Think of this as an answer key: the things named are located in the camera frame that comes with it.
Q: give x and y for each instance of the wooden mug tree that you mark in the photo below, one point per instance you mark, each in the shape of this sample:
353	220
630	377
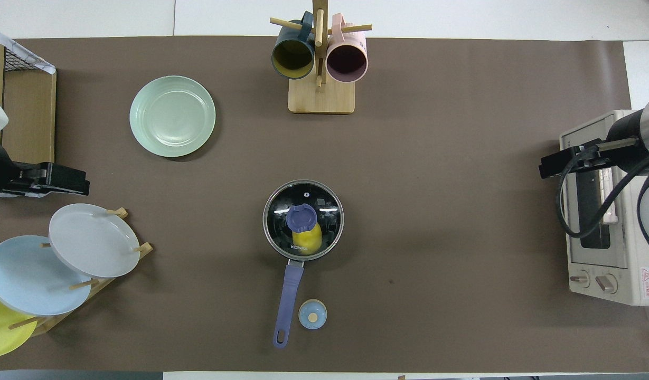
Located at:
321	100

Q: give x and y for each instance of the glass lid with blue knob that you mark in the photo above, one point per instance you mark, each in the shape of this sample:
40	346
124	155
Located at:
302	217

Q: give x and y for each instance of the light blue plate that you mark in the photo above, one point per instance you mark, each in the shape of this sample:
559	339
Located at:
28	279

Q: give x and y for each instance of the pink ribbed mug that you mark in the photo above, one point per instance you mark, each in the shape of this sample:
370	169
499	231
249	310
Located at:
347	62

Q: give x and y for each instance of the grey plate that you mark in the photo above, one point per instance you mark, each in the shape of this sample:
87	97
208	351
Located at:
92	240

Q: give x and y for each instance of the brown table mat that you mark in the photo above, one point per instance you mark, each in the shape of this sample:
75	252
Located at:
408	211

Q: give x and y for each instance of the beige toaster oven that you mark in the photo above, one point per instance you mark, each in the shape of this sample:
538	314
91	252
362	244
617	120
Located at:
630	237

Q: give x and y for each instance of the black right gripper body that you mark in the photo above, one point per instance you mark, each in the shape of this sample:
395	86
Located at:
562	163

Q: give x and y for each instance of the yellow lemon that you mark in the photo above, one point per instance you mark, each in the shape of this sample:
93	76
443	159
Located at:
309	241

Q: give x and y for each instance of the yellow plate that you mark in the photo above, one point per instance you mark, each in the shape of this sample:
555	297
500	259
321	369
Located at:
2	332

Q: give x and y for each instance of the white patterned cloth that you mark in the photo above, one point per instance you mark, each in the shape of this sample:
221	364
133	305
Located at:
39	64

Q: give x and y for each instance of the wooden plate rack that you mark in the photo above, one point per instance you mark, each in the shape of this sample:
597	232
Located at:
49	323

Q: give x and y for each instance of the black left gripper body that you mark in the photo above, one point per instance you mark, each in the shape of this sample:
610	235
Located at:
60	182

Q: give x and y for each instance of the dark teal mug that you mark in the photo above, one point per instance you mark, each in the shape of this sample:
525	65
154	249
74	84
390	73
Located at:
292	58

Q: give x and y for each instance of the pale green plate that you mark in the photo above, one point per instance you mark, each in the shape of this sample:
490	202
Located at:
172	116

